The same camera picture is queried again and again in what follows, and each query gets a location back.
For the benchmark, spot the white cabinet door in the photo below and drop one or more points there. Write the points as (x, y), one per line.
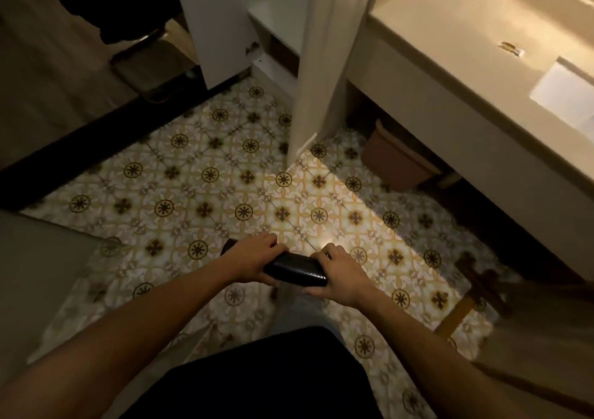
(213, 24)

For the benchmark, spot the person's right fingers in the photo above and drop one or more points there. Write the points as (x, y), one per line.
(327, 256)

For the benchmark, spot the person's left fingers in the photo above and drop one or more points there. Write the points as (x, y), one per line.
(274, 246)

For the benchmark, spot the white vanity with sink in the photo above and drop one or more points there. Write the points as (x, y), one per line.
(468, 89)

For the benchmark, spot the person's right forearm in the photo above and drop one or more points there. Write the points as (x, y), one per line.
(417, 353)

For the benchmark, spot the person's left forearm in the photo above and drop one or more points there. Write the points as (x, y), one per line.
(130, 335)

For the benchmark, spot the person's grey trousers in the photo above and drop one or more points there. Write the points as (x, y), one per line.
(301, 312)

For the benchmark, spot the white open cabinet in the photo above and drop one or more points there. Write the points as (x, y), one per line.
(320, 52)

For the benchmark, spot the person's black shirt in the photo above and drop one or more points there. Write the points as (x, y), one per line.
(260, 377)

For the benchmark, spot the wooden stool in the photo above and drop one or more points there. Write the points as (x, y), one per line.
(533, 330)

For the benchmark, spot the pink plastic bin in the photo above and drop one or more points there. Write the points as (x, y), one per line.
(394, 159)

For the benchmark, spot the black textured case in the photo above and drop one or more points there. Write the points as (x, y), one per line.
(294, 269)

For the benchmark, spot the brass sink drain fitting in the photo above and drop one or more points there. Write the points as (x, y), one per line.
(511, 48)

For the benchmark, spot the person's right hand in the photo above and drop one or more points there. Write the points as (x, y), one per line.
(343, 279)

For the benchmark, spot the black hanging garment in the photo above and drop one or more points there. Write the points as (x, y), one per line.
(116, 1)

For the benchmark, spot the person's left hand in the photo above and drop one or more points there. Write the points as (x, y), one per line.
(253, 261)

